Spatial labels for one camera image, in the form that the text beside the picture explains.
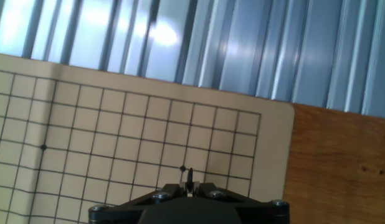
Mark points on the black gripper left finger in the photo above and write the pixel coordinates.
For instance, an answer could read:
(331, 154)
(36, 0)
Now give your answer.
(142, 202)

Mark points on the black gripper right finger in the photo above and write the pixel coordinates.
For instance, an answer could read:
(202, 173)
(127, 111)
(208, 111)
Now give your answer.
(242, 202)

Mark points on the tan paper Go board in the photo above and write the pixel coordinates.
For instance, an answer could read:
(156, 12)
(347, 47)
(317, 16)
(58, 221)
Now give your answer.
(117, 140)

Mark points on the wood grain table sheet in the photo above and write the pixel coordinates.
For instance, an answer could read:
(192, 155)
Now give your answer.
(335, 171)

